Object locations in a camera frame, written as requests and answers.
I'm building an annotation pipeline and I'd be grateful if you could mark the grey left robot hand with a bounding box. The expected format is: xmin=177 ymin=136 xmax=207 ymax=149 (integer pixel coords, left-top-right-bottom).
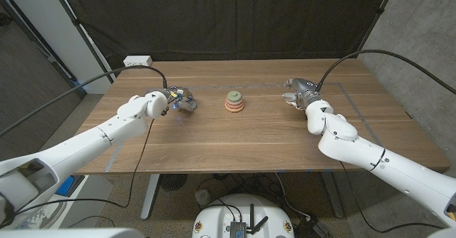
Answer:
xmin=162 ymin=86 xmax=198 ymax=116

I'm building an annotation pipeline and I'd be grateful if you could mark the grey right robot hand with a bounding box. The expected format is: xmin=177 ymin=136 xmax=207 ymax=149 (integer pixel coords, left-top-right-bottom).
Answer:
xmin=282 ymin=78 xmax=321 ymax=110

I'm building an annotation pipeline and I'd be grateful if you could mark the small dark grey toy ring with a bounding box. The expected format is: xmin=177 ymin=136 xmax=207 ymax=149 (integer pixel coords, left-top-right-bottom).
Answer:
xmin=180 ymin=100 xmax=198 ymax=113

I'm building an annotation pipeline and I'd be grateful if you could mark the white power strip box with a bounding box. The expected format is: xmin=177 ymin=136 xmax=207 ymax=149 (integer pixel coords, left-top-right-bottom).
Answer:
xmin=123 ymin=55 xmax=153 ymax=68

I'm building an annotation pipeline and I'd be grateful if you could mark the small black floor fan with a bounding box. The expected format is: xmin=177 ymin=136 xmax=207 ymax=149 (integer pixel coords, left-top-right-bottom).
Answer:
xmin=159 ymin=173 xmax=189 ymax=192

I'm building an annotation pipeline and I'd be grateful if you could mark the black backdrop curtain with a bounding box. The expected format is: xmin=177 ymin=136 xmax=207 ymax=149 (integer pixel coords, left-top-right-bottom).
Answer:
xmin=55 ymin=0 xmax=396 ymax=76

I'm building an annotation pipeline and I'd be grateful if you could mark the grey round floor object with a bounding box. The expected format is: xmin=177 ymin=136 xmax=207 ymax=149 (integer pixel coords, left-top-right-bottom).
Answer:
xmin=195 ymin=189 xmax=212 ymax=206

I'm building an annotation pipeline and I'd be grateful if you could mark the black backdrop stand pole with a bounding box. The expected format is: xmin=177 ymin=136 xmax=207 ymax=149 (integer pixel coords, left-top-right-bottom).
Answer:
xmin=48 ymin=0 xmax=117 ymax=82
xmin=354 ymin=0 xmax=400 ymax=59

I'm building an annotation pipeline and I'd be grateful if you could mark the white table leg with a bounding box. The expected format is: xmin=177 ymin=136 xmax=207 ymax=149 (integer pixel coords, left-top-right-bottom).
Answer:
xmin=140 ymin=173 xmax=161 ymax=220

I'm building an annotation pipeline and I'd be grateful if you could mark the grey table leg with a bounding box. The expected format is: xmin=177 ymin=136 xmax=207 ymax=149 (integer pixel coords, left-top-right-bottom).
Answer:
xmin=320 ymin=172 xmax=345 ymax=219

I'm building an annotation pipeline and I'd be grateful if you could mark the white robot torso base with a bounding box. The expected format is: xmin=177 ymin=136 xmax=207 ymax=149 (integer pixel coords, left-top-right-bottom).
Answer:
xmin=192 ymin=194 xmax=296 ymax=238

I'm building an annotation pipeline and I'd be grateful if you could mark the white floor platform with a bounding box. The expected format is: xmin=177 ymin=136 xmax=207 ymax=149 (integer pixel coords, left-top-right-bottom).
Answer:
xmin=14 ymin=175 xmax=115 ymax=230

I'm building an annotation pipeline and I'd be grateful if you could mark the black power adapter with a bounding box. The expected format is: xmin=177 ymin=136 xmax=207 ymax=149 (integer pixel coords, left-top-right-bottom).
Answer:
xmin=294 ymin=216 xmax=328 ymax=238

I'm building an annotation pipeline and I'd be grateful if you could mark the grey antenna radio box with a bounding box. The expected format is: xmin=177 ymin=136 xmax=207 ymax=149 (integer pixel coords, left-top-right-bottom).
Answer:
xmin=227 ymin=204 xmax=270 ymax=238

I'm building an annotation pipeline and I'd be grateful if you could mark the blue foot pedal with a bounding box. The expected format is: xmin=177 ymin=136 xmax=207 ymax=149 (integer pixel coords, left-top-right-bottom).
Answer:
xmin=56 ymin=175 xmax=85 ymax=197

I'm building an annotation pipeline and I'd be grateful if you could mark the white sneaker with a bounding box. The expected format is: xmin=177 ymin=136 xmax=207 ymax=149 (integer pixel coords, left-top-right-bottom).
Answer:
xmin=17 ymin=202 xmax=67 ymax=230

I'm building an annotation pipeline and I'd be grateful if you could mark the thin black left wrist cable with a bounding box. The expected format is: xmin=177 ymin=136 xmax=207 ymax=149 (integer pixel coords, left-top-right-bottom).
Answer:
xmin=14 ymin=118 xmax=156 ymax=217

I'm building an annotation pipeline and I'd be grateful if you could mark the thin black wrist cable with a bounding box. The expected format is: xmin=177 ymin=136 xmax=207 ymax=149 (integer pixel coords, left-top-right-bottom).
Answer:
xmin=340 ymin=161 xmax=445 ymax=234
xmin=14 ymin=118 xmax=156 ymax=217

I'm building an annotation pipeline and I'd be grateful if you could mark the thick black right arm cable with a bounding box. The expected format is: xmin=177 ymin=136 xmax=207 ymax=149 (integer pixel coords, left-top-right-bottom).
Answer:
xmin=315 ymin=48 xmax=456 ymax=95

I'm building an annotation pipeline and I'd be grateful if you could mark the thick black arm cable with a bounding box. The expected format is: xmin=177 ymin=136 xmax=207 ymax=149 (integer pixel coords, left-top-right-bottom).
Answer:
xmin=0 ymin=65 xmax=168 ymax=138
xmin=315 ymin=48 xmax=456 ymax=95

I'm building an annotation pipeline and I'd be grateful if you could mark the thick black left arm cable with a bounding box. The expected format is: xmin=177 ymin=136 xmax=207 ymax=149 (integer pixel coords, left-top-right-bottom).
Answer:
xmin=0 ymin=65 xmax=168 ymax=138

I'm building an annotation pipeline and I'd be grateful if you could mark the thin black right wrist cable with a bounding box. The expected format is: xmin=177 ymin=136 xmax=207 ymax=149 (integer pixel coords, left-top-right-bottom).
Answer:
xmin=340 ymin=161 xmax=445 ymax=234

